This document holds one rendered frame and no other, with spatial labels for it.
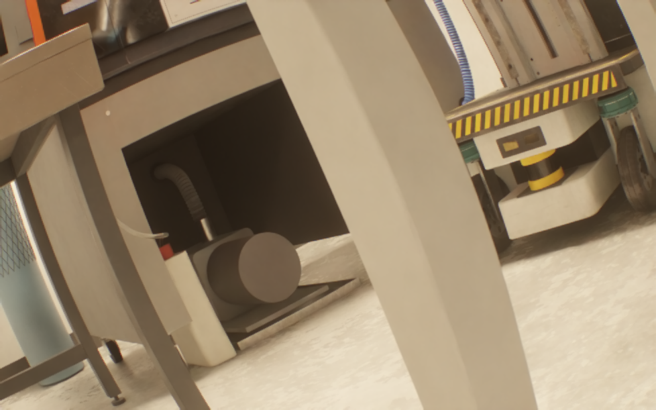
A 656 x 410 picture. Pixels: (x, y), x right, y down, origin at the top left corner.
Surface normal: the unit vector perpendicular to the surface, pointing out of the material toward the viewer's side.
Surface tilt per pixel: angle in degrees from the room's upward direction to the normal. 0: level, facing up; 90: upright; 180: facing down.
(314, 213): 90
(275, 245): 90
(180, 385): 90
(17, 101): 90
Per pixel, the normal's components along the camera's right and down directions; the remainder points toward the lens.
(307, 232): -0.76, 0.38
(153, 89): 0.51, -0.14
